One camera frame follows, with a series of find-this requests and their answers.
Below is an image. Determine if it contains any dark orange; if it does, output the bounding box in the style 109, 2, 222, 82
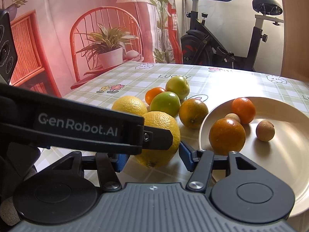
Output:
208, 118, 246, 156

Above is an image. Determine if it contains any large yellow lemon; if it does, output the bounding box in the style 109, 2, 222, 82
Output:
135, 111, 181, 168

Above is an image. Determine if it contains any dark orange brownish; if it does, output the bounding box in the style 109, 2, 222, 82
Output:
179, 98, 208, 129

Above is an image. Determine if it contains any green apple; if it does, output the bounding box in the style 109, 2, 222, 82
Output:
150, 92, 181, 117

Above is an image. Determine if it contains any bright orange tangerine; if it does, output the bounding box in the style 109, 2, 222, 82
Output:
232, 97, 256, 125

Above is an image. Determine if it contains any yellow-green apple far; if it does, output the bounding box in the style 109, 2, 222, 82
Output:
166, 76, 190, 100

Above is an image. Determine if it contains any small orange tangerine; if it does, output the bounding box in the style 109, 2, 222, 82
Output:
144, 87, 165, 106

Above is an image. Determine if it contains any beige round plate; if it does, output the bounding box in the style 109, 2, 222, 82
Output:
198, 96, 309, 219

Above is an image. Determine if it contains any red printed backdrop curtain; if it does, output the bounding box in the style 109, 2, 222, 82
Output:
1, 0, 182, 96

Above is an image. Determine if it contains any black exercise bike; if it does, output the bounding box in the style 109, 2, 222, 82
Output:
177, 0, 284, 75

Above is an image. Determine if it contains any wooden panel door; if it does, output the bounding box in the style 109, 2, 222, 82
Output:
281, 0, 308, 82

